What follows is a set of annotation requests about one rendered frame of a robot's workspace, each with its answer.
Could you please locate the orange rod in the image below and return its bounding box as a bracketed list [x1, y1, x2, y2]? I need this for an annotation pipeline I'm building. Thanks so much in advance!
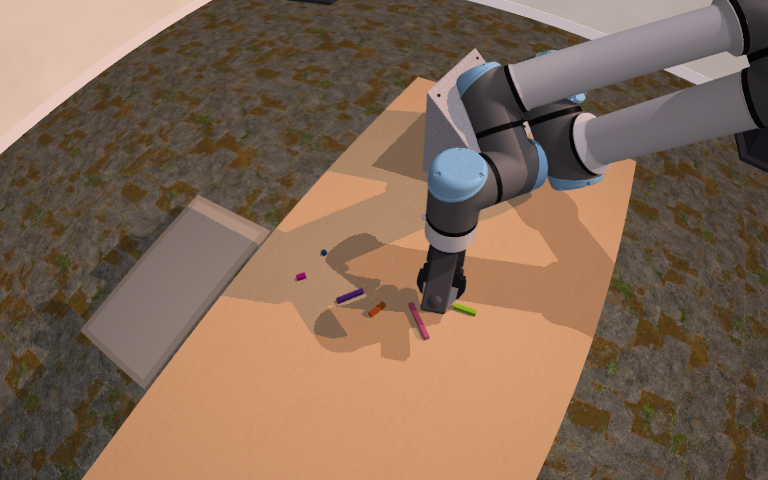
[368, 301, 386, 318]

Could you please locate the pink rod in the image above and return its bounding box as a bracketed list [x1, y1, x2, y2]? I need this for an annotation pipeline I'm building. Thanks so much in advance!
[408, 302, 430, 340]

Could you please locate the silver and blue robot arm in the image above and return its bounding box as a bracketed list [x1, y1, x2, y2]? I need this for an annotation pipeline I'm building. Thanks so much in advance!
[422, 0, 768, 253]

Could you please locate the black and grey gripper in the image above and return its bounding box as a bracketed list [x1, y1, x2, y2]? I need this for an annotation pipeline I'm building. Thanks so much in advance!
[417, 244, 466, 309]

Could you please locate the purple rod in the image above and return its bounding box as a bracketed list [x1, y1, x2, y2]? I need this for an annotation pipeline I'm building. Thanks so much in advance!
[336, 288, 364, 304]

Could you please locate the lime green rod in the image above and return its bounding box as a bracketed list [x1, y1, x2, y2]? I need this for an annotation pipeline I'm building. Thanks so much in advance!
[453, 303, 477, 316]

